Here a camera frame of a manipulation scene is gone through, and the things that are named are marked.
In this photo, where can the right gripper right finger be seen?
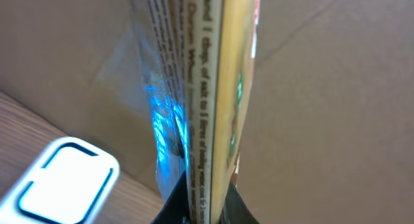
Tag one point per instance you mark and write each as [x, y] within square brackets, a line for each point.
[234, 210]

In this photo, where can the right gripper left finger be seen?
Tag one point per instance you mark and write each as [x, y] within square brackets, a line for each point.
[176, 208]

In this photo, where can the orange cracker packet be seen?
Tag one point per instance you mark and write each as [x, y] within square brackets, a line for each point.
[197, 60]

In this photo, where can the white barcode scanner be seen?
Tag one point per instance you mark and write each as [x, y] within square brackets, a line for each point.
[68, 182]

